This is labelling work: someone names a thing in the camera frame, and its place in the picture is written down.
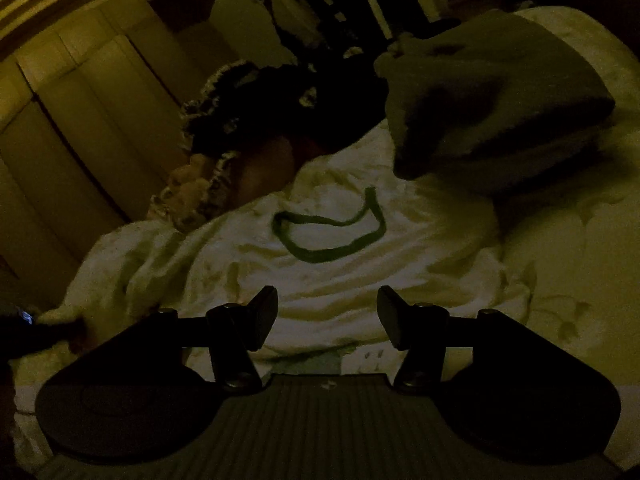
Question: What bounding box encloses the dark patterned cloth pile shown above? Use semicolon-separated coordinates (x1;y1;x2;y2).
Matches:
146;48;388;233

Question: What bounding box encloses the wooden panelled headboard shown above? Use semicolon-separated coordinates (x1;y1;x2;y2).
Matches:
1;0;220;302

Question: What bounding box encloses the dark grey pillow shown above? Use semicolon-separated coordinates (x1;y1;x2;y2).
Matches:
375;11;616;224

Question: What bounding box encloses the pale bed sheet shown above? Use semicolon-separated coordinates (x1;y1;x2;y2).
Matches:
1;6;639;479

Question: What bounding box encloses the white small shirt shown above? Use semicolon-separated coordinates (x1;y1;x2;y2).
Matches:
43;125;530;360

